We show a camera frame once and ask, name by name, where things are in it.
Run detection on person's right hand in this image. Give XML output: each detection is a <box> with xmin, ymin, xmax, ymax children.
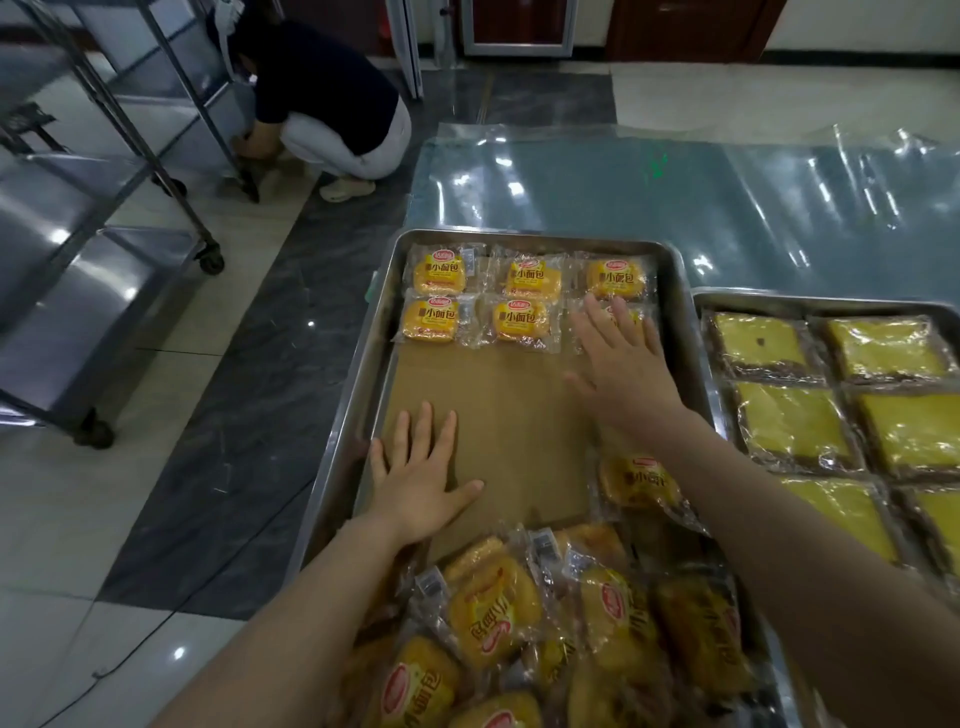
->
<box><xmin>562</xmin><ymin>292</ymin><xmax>687</xmax><ymax>444</ymax></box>

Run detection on person's left hand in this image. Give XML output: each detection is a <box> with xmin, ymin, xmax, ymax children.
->
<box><xmin>367</xmin><ymin>401</ymin><xmax>486</xmax><ymax>549</ymax></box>

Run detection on single yellow bun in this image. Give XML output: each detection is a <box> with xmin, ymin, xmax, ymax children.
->
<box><xmin>566</xmin><ymin>296</ymin><xmax>663</xmax><ymax>355</ymax></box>

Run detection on person's left forearm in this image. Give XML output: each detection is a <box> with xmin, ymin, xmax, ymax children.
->
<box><xmin>150</xmin><ymin>513</ymin><xmax>432</xmax><ymax>728</ymax></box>

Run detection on person's right forearm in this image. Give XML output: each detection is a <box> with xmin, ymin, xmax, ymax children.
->
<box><xmin>641</xmin><ymin>408</ymin><xmax>960</xmax><ymax>728</ymax></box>

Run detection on large steel baking tray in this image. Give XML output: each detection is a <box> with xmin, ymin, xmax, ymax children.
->
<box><xmin>285</xmin><ymin>227</ymin><xmax>751</xmax><ymax>728</ymax></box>

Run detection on brown paper tray liner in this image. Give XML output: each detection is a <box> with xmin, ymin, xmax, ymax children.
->
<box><xmin>375</xmin><ymin>341</ymin><xmax>601</xmax><ymax>564</ymax></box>

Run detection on steel tray with cakes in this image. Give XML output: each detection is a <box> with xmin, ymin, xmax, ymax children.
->
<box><xmin>690</xmin><ymin>287</ymin><xmax>960</xmax><ymax>728</ymax></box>

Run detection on pile of small bread packets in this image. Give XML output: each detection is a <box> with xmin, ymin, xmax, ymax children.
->
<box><xmin>337</xmin><ymin>442</ymin><xmax>759</xmax><ymax>728</ymax></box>

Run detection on clear plastic table sheet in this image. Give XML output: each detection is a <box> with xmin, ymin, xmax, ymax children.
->
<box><xmin>405</xmin><ymin>123</ymin><xmax>960</xmax><ymax>305</ymax></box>

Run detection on rows of small bread packets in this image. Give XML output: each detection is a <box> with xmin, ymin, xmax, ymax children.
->
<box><xmin>393</xmin><ymin>243</ymin><xmax>661</xmax><ymax>354</ymax></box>

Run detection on rows of yellow cake packets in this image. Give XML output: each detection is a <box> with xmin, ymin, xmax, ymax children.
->
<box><xmin>701</xmin><ymin>311</ymin><xmax>960</xmax><ymax>579</ymax></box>

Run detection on brown wooden door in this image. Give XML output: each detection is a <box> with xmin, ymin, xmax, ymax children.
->
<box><xmin>606</xmin><ymin>0</ymin><xmax>789</xmax><ymax>63</ymax></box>

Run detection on metal framed door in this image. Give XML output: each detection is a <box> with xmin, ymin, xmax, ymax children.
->
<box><xmin>459</xmin><ymin>0</ymin><xmax>580</xmax><ymax>58</ymax></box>

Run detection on steel shelf trolley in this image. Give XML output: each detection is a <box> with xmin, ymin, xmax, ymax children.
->
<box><xmin>71</xmin><ymin>0</ymin><xmax>261</xmax><ymax>204</ymax></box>
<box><xmin>0</xmin><ymin>0</ymin><xmax>226</xmax><ymax>451</ymax></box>

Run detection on white metal post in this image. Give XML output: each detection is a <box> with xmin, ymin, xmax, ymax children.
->
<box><xmin>386</xmin><ymin>0</ymin><xmax>425</xmax><ymax>100</ymax></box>

